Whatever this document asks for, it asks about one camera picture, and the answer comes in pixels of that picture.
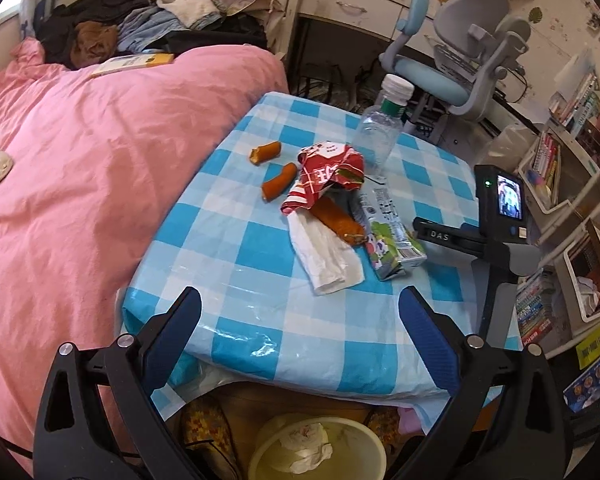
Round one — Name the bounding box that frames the blue white checkered tablecloth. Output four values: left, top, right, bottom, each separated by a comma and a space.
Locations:
117, 91, 523, 423

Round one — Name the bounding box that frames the black clothes pile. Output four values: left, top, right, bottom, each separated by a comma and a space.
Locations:
35, 0, 151, 68

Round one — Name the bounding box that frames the black garment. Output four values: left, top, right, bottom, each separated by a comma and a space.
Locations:
155, 12, 268, 56

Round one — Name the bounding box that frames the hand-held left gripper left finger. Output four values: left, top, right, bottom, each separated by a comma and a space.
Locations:
32, 286, 203, 480

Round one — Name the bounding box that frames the crumpled tissue in bin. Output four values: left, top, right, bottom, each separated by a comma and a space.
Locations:
275, 422, 333, 473

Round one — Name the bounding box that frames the brown garment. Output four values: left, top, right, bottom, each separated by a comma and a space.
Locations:
70, 21, 120, 68

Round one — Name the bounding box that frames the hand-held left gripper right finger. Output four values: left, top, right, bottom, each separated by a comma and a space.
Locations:
399, 285, 576, 480

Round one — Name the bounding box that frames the red snack wrapper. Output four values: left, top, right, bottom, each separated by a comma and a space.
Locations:
280, 142, 366, 216

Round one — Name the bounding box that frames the pale yellow trash bin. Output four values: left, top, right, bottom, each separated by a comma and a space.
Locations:
247, 412, 387, 480

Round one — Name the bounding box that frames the clear plastic bag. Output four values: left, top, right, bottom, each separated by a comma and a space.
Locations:
485, 122, 536, 171

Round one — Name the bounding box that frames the blue grey shirt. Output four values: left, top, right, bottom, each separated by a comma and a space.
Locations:
117, 6, 201, 53

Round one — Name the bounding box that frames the pink blanket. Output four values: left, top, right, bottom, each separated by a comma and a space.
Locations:
0, 37, 291, 476

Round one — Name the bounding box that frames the yellow book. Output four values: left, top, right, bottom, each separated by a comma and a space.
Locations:
90, 52, 176, 79

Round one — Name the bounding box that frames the clear plastic bottle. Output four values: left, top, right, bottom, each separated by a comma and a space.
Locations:
352, 74, 415, 183

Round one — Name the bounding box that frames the blue printed box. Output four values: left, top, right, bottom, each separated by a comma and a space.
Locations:
562, 345, 600, 413

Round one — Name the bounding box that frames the green white drink carton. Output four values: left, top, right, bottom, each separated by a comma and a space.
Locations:
352, 187, 427, 282

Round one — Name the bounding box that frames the white bookshelf with books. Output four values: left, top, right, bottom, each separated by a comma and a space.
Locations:
515, 50, 600, 356

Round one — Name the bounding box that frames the white tissue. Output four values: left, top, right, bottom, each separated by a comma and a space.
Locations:
286, 211, 366, 296

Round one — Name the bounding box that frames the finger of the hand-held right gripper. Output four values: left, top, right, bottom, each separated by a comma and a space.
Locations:
412, 216, 483, 257

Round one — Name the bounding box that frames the white desk with drawer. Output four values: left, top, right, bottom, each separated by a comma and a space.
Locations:
285, 0, 536, 106

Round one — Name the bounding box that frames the white cloth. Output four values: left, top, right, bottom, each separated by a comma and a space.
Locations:
157, 0, 226, 28

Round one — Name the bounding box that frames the printed curtain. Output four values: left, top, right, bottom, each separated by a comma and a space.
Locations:
19, 0, 81, 41

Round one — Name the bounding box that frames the grey blue desk chair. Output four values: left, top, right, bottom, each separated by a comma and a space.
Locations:
379, 0, 533, 136

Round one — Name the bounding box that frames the yellow patterned slipper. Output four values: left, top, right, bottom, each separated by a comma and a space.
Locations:
180, 395, 241, 480
367, 407, 403, 446

